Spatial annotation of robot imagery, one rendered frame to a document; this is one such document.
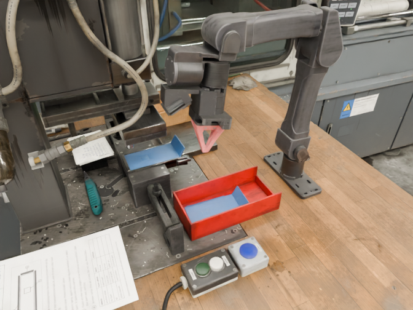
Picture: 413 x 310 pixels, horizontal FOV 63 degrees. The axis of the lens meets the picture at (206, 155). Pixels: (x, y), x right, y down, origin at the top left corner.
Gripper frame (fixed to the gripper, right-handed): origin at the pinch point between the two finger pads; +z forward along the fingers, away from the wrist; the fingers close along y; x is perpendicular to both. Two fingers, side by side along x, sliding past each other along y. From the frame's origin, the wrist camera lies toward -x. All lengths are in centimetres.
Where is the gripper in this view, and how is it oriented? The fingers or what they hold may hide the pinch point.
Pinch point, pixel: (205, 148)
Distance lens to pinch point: 76.1
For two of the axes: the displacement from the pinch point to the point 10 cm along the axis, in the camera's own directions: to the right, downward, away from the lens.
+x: 9.4, -0.4, 3.3
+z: -1.1, 8.9, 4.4
